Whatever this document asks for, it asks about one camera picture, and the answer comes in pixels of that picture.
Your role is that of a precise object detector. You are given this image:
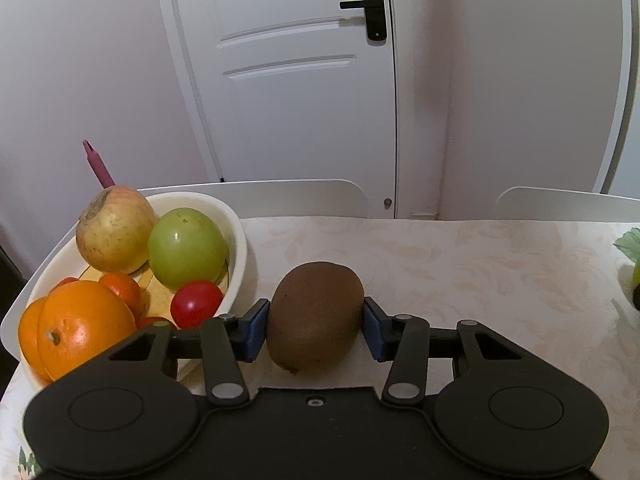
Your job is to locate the pale green plastic piece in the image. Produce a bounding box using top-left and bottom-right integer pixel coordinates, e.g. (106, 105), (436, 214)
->
(614, 227), (640, 262)

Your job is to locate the yellow red apple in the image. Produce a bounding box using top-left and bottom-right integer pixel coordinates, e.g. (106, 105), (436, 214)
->
(76, 186), (158, 275)

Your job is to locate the small green fruit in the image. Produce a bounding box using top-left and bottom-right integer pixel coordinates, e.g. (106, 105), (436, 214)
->
(618, 259), (640, 307)

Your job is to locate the green apple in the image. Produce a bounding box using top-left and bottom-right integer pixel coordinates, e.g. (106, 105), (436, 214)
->
(147, 207), (228, 292)

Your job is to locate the white wardrobe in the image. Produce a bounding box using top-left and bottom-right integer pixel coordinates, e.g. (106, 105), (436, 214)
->
(594, 0), (640, 196)

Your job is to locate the brown kiwi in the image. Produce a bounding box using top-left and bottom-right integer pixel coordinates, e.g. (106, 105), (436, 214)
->
(266, 261), (366, 376)

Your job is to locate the large orange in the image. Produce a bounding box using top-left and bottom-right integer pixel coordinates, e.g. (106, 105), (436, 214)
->
(37, 280), (138, 382)

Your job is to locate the reddish orange tangerine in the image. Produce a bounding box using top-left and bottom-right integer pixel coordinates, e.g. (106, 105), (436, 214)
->
(98, 271), (142, 319)

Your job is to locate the cream bowl with duck print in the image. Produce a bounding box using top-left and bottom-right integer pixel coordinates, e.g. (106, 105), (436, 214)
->
(19, 191), (249, 392)

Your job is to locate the white chair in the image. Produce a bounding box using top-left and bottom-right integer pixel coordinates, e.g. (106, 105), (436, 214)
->
(495, 186), (640, 222)
(0, 179), (371, 346)

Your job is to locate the white panelled door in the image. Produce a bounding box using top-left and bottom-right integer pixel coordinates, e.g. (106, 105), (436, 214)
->
(151, 0), (402, 218)

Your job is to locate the black door handle lock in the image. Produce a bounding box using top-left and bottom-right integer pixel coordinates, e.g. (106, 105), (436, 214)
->
(340, 0), (387, 42)

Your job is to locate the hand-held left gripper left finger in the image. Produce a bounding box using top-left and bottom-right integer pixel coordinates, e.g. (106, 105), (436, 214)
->
(100, 299), (272, 407)

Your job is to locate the cream patterned tablecloth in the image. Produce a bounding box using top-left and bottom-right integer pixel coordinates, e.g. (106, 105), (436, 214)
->
(0, 216), (640, 480)

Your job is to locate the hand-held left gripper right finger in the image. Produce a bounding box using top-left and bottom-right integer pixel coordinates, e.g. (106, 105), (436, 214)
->
(363, 296), (532, 405)

